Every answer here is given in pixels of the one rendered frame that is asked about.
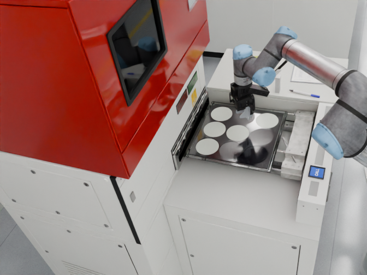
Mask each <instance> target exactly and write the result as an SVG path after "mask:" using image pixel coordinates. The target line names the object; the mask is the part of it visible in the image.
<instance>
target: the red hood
mask: <svg viewBox="0 0 367 275"><path fill-rule="evenodd" d="M209 42H210V35H209V24H208V14H207V8H206V0H0V151H3V152H8V153H12V154H17V155H20V156H25V157H30V158H34V159H39V160H44V161H47V162H52V163H56V164H61V165H66V166H71V167H74V168H79V169H83V170H88V171H93V172H97V173H101V174H106V175H110V176H115V177H120V178H125V179H128V180H129V179H130V177H131V175H132V174H133V172H134V170H135V168H136V167H137V165H138V164H139V162H140V160H141V158H142V157H143V155H144V153H145V152H146V150H147V148H148V146H149V145H150V143H151V141H152V139H153V138H154V136H155V135H156V133H157V131H158V129H159V128H160V126H161V124H162V122H163V121H164V119H165V117H166V115H167V114H168V112H169V110H170V109H171V107H172V105H173V103H174V102H175V100H176V98H177V97H178V95H179V93H180V92H181V90H182V88H183V86H184V85H185V83H186V81H187V79H188V78H189V76H190V74H191V72H192V71H193V69H194V67H195V66H196V64H197V63H198V61H199V59H200V57H201V56H202V54H203V52H204V50H205V49H206V47H207V45H208V43H209Z"/></svg>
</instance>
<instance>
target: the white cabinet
mask: <svg viewBox="0 0 367 275"><path fill-rule="evenodd" d="M163 206H164V209H165V213H166V216H167V220H168V223H169V227H170V230H171V234H172V237H173V240H174V244H175V248H176V252H177V255H178V258H179V262H180V265H181V269H182V272H183V275H313V269H314V266H315V261H316V255H317V249H318V243H319V242H317V241H313V240H308V239H305V238H301V237H296V236H292V235H288V234H283V233H280V232H276V231H271V230H267V229H263V228H258V227H255V226H251V225H246V224H242V223H238V222H233V221H230V220H226V219H222V218H217V217H213V216H209V215H205V214H201V213H197V212H192V211H188V210H183V209H180V208H176V207H171V206H167V205H163Z"/></svg>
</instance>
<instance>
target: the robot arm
mask: <svg viewBox="0 0 367 275"><path fill-rule="evenodd" d="M297 37H298V36H297V34H296V33H295V32H294V31H292V30H291V29H289V28H288V27H286V26H281V27H280V28H279V29H278V30H277V31H276V33H274V35H273V37H272V38H271V39H270V41H269V42H268V43H267V45H266V46H265V48H264V49H263V51H262V52H261V53H260V54H259V56H258V57H257V58H256V57H255V56H253V51H252V47H250V46H249V45H246V44H241V45H238V46H236V47H235V48H234V49H233V57H232V59H233V70H234V82H233V83H231V84H230V90H231V92H230V93H229V99H230V96H232V97H233V99H232V100H231V99H230V103H231V102H233V103H234V105H235V108H236V113H241V115H240V118H247V120H248V119H250V118H251V117H252V115H253V114H254V111H255V100H254V95H253V94H256V95H262V96H265V97H267V96H268V95H269V93H270V91H269V90H268V89H267V88H266V86H269V85H271V84H272V83H273V81H274V80H275V77H276V72H275V70H274V69H275V67H276V66H277V65H278V63H279V62H280V60H282V58H284V59H285V60H287V61H289V62H290V63H292V64H293V65H295V66H296V67H298V68H299V69H301V70H302V71H304V72H306V73H307V74H309V75H310V76H312V77H314V78H315V79H316V80H318V81H320V82H321V83H323V84H325V85H326V86H328V87H329V88H331V89H332V90H334V93H335V95H336V96H337V97H338V98H339V99H338V100H337V101H336V102H335V104H334V105H333V106H332V107H331V108H330V110H329V111H328V112H327V113H326V115H325V116H324V117H323V118H322V119H321V121H320V122H319V123H317V125H316V127H315V129H314V130H313V131H312V134H311V136H312V138H313V139H314V140H315V141H316V142H317V143H318V144H319V145H320V146H321V147H323V148H324V149H325V150H326V151H327V152H328V153H329V154H330V155H331V156H333V157H334V158H335V159H337V160H339V159H340V158H342V157H343V158H353V159H354V160H356V161H357V162H359V163H360V164H362V165H363V166H364V167H366V168H367V77H366V76H365V75H364V74H362V73H361V72H359V71H357V70H355V69H351V70H348V69H346V68H345V67H343V66H341V65H339V64H338V63H336V62H334V61H332V60H331V59H329V58H327V57H326V56H324V55H322V54H320V53H318V52H317V51H315V50H313V49H311V48H310V47H308V46H306V45H304V44H303V43H301V42H299V41H297V40H296V39H297ZM252 81H253V82H254V83H257V84H258V85H255V84H252Z"/></svg>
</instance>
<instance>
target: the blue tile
mask: <svg viewBox="0 0 367 275"><path fill-rule="evenodd" d="M323 172H324V169H321V168H315V167H311V171H310V176H315V177H320V178H323Z"/></svg>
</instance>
